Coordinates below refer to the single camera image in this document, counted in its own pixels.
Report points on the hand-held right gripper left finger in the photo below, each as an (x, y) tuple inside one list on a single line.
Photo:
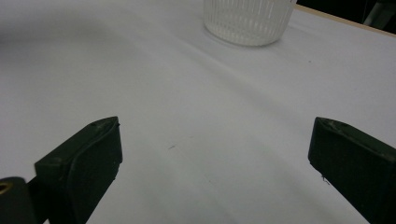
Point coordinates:
[(84, 168)]

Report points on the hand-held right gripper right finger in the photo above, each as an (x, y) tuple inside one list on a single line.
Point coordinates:
[(358, 168)]

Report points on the white plastic basket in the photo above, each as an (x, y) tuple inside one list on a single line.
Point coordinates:
[(249, 21)]

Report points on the wooden table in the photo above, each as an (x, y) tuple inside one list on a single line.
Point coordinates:
[(342, 21)]

